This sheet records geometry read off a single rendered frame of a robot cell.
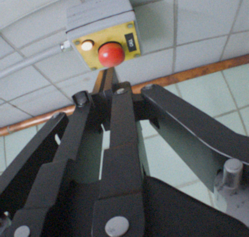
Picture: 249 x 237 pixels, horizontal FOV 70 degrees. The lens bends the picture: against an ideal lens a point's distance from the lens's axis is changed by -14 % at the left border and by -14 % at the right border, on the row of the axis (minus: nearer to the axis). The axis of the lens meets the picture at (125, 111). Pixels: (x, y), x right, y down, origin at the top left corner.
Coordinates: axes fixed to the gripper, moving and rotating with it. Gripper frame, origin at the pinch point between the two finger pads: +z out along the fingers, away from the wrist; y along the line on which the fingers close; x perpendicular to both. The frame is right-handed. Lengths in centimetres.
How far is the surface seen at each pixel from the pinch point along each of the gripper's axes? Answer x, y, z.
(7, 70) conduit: 4.7, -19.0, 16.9
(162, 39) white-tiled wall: -0.7, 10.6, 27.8
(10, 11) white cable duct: 13.1, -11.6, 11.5
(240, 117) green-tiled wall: -27.1, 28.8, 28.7
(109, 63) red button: 0.1, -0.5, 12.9
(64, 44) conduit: 4.8, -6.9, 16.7
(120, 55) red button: 0.8, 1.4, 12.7
